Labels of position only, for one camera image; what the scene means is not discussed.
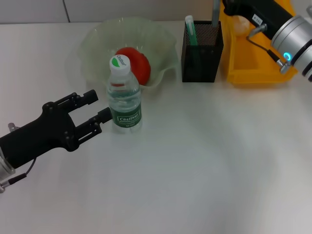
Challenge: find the translucent green wavy fruit plate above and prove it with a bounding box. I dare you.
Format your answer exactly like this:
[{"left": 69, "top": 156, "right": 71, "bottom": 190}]
[{"left": 78, "top": 17, "right": 180, "bottom": 90}]

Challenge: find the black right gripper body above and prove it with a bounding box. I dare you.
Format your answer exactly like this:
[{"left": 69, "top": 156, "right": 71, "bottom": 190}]
[{"left": 222, "top": 0, "right": 294, "bottom": 39}]

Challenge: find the mint green utility knife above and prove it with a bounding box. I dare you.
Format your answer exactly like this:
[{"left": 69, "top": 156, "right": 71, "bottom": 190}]
[{"left": 185, "top": 15, "right": 198, "bottom": 47}]

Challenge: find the grey marker pen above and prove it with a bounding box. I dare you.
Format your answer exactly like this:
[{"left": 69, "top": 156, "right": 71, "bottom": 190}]
[{"left": 211, "top": 0, "right": 219, "bottom": 27}]

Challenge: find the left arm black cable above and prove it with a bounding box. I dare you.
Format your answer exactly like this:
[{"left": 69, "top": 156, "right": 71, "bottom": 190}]
[{"left": 0, "top": 123, "right": 37, "bottom": 193}]

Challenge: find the white paper ball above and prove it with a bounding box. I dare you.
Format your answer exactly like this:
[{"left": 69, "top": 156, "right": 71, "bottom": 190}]
[{"left": 233, "top": 16, "right": 251, "bottom": 37}]

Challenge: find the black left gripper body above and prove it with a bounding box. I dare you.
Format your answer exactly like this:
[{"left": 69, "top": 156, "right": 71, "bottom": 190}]
[{"left": 0, "top": 100, "right": 78, "bottom": 169}]

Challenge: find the yellow plastic bin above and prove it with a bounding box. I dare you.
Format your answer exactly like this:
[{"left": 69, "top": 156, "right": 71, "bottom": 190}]
[{"left": 217, "top": 0, "right": 299, "bottom": 85}]

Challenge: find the black mesh pen holder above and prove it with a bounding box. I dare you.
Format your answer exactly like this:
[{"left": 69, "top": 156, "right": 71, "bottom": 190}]
[{"left": 181, "top": 20, "right": 224, "bottom": 83}]

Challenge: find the clear water bottle green label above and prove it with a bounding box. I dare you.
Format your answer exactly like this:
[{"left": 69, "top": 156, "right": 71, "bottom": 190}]
[{"left": 106, "top": 55, "right": 143, "bottom": 134}]

